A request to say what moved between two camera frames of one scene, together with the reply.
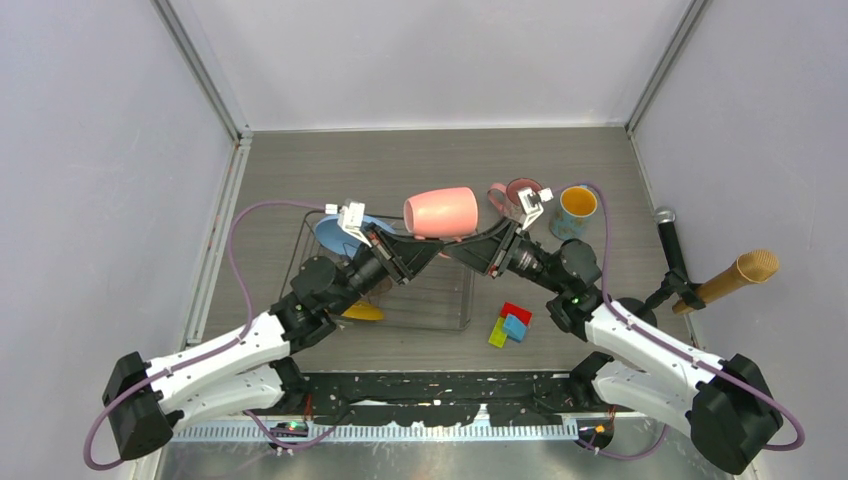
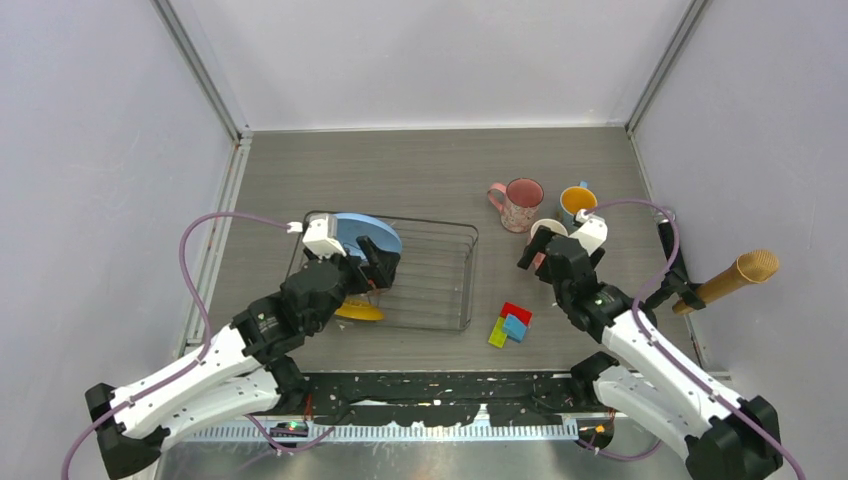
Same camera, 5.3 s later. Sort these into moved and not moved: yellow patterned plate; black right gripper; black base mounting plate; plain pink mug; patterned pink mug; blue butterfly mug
Moved: black right gripper; plain pink mug
Not moved: black base mounting plate; yellow patterned plate; blue butterfly mug; patterned pink mug
